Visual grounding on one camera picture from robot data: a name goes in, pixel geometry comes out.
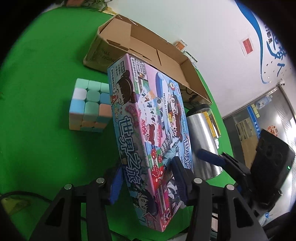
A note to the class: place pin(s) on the colourful board game box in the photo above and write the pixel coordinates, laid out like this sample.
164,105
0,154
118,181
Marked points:
151,128

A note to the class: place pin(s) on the glass door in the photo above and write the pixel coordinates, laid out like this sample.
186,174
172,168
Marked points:
271,112

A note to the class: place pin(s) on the orange small box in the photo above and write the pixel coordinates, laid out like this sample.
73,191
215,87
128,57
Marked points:
180,44

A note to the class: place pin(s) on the pastel rubiks cube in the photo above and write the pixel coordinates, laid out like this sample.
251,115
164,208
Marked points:
90,108

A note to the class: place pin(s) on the red wall sign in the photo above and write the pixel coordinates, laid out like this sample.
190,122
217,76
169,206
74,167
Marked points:
246,46

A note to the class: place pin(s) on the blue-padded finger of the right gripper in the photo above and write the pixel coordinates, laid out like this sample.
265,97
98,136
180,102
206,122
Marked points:
211,158

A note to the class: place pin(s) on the green table mat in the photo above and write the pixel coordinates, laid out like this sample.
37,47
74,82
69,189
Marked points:
39,153

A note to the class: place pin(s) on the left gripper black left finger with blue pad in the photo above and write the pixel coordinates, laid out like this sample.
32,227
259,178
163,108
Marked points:
62,219

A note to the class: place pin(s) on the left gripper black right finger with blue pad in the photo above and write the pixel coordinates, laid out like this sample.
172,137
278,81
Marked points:
236,221

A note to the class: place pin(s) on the black camera module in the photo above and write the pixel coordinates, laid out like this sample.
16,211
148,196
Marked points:
269,169

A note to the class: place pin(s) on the clear plastic card case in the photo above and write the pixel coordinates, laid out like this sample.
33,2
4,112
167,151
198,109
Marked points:
191,58

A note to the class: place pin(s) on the brown cardboard box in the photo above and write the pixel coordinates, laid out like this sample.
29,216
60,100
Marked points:
121,35

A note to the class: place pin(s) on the silver film roll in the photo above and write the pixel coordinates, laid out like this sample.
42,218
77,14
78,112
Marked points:
201,137

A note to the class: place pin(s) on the green potted plant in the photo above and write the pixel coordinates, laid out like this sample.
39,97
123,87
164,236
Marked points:
93,4

